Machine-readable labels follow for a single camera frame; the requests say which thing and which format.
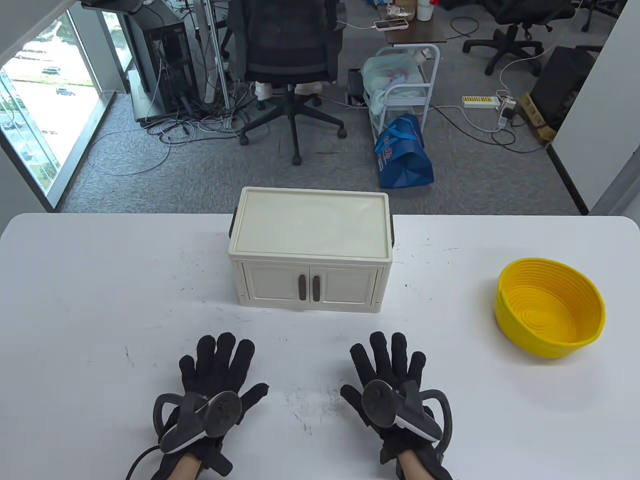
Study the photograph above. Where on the person's right hand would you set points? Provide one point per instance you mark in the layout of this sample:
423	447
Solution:
390	360

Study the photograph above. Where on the person's left hand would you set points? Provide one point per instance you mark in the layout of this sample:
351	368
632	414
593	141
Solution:
220	365

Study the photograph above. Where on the cream plastic cabinet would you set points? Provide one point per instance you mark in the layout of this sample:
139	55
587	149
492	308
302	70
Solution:
310	225

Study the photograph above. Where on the yellow ribbed bowl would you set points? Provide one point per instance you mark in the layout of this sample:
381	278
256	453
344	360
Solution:
550	300

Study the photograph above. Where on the person's left forearm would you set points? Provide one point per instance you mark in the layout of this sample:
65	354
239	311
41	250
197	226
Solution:
186	469

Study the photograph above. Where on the person's right forearm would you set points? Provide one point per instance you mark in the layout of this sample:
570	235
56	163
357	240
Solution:
412	467

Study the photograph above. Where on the black floor box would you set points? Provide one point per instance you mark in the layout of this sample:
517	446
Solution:
355	85

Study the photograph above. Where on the cardboard box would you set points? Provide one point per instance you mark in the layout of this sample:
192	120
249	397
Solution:
535	117

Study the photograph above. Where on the grey handheld controller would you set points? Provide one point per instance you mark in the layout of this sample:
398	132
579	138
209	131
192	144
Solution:
210	410
380	402

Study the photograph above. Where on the blue shopping bag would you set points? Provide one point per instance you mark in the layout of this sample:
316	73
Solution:
405	160

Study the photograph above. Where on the white rolling cart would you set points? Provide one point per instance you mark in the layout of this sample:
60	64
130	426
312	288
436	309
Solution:
407	92

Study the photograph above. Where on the white power adapter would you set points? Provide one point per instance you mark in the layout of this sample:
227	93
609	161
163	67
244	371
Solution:
505	116

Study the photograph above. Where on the yellow white power strip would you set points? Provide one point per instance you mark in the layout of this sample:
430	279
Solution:
480	102

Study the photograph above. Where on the white plastic bag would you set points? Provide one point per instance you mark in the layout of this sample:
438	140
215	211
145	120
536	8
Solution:
387	70

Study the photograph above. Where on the white desk leg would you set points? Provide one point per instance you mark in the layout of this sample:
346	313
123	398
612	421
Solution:
210	60

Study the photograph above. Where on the black computer tower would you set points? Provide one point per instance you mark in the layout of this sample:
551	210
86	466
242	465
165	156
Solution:
170	60

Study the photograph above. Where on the black equipment case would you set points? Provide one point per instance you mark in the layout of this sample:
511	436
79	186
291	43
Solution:
565	85

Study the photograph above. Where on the glass window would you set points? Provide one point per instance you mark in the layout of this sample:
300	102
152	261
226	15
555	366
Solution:
45	90

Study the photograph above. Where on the brown side table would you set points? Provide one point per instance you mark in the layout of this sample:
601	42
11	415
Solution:
425	32

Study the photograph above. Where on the black mesh office chair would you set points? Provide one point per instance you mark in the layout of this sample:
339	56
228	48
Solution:
285	40

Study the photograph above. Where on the pink smartphone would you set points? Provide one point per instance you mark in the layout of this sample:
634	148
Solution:
391	24

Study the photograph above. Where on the snack packet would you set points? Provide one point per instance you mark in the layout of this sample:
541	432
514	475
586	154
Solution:
400	11

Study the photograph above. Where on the white paper cup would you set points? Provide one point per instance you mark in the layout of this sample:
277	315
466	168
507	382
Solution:
424	12

